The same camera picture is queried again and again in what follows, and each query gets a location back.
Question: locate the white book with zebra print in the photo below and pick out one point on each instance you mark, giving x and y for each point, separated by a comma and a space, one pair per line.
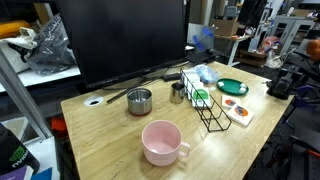
194, 81

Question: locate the white book with green circle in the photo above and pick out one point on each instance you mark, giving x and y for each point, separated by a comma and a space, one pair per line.
201, 95

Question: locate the small white book orange circle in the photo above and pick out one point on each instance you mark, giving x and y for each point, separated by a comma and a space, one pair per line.
230, 102

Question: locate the blue book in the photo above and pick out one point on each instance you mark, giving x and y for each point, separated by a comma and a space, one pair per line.
43, 174

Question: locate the purple book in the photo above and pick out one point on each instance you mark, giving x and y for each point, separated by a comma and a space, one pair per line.
15, 174

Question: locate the small steel cup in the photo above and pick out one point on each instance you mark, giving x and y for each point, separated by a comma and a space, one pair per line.
176, 95

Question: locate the black rectangular device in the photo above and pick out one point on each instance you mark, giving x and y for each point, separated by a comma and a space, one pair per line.
171, 77

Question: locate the steel container with red base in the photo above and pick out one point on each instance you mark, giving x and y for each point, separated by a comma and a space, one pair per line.
139, 106

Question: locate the black monitor stand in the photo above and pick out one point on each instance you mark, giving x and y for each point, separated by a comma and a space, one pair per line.
133, 89

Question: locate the blue clear plastic bag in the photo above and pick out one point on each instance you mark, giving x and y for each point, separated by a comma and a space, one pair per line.
206, 74

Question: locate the pink mug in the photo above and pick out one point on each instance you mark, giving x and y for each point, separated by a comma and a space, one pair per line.
160, 143

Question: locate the small white object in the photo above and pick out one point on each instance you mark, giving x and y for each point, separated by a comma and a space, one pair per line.
221, 84
243, 88

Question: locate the large black monitor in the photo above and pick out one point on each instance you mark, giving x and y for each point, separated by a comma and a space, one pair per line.
126, 36

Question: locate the clear sheet with blue tape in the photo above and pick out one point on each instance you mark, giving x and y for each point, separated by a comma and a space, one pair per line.
201, 38

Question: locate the green round plate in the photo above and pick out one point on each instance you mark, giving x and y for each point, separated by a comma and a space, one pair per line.
231, 87

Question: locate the white background desk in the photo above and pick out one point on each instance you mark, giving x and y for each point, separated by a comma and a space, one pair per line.
235, 43

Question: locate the cardboard box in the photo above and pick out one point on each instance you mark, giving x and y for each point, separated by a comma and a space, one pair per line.
225, 27

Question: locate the wooden crate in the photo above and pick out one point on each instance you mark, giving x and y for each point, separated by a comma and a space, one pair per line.
251, 57

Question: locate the red object under table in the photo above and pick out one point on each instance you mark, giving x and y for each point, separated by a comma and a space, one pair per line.
58, 124

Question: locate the white plastic bag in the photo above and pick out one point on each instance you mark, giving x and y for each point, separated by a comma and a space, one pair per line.
273, 61

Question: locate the grey plastic bag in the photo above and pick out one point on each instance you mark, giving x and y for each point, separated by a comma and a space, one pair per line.
50, 50

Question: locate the black background monitor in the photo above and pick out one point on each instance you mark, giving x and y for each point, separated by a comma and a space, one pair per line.
251, 11

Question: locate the white shelf board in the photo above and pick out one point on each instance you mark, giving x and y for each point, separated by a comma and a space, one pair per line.
36, 78

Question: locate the white cabinet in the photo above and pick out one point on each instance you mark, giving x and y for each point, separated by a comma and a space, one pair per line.
293, 28

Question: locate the white cloth bag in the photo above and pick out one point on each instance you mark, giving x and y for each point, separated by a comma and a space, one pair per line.
13, 50

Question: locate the orange round object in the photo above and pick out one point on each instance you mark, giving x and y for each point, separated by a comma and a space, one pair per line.
314, 50

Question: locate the black nvidia box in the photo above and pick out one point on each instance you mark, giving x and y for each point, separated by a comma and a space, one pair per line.
13, 153

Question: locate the yellow bundle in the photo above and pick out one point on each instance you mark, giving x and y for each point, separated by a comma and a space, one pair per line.
11, 28

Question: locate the black clamp mount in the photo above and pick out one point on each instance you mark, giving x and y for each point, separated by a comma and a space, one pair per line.
280, 86

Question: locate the grey metal frame post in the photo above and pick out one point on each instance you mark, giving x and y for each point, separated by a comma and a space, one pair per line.
20, 96

